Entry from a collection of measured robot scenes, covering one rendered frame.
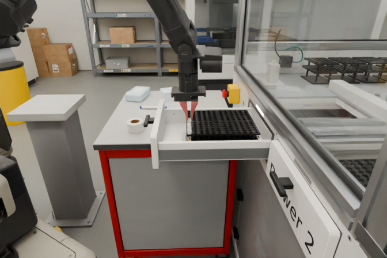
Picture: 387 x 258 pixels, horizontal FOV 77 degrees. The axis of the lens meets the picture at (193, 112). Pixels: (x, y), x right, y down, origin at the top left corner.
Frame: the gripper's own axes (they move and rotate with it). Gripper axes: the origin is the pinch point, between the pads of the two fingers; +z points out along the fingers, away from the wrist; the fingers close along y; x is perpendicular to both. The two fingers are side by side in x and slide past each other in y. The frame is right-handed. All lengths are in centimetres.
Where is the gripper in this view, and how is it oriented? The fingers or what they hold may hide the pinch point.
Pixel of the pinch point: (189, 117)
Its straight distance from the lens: 77.4
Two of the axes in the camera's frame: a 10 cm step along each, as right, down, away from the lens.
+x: 0.1, 4.1, -9.1
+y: -10.0, 0.2, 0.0
